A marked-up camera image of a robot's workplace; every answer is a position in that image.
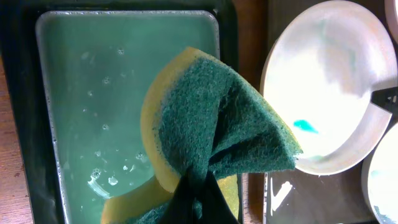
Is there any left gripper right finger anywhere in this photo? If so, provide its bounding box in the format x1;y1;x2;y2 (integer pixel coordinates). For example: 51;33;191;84
200;171;239;224

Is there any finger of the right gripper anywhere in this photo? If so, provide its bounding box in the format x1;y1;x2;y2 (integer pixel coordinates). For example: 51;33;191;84
371;86;398;114

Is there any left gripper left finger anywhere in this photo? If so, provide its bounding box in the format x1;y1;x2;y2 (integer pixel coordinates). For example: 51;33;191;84
158;169;205;224

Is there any white plate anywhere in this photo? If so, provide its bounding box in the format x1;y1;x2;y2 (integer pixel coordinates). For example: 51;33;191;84
384;0;398;43
261;1;397;175
361;124;397;224

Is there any green yellow sponge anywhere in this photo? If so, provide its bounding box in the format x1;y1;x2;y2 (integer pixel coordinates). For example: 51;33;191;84
101;47;302;223

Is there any dark grey serving tray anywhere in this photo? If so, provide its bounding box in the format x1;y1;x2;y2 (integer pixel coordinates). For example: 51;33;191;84
266;1;397;223

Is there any green water tray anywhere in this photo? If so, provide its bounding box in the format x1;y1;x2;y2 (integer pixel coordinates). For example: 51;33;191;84
1;0;238;223

